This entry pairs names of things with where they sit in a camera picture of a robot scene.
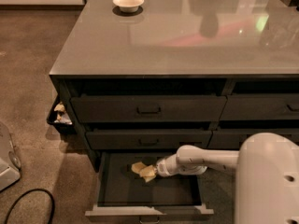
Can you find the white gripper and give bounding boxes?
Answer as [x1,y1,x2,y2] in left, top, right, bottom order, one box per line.
[139,155,178,183]

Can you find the yellow sponge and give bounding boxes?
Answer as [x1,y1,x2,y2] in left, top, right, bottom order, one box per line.
[131,161,146,174]

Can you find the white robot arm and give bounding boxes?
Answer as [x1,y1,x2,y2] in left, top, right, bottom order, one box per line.
[139,133,299,224]

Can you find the open bottom left drawer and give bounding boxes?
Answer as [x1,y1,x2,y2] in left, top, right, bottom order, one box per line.
[85,151,214,224]

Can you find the middle left drawer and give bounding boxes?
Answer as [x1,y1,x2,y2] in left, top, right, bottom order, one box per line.
[86,129,212,150]

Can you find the top left drawer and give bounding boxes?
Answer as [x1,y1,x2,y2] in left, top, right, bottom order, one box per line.
[70,95,226,123]

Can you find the middle right drawer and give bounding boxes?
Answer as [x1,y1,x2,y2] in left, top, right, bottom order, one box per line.
[207,128,299,150]

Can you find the dark grey drawer cabinet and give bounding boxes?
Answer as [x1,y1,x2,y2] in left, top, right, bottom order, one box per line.
[50,0,299,164]

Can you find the top right drawer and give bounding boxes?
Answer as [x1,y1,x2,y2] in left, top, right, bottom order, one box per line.
[221,94,299,121]

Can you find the grey machine on floor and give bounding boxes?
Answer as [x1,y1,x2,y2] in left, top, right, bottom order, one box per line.
[0,122,21,191]

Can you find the white ceramic bowl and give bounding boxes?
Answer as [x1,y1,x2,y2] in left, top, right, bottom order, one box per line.
[113,0,144,13]

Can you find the black floor cable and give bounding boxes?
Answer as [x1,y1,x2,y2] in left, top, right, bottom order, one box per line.
[3,188,56,224]

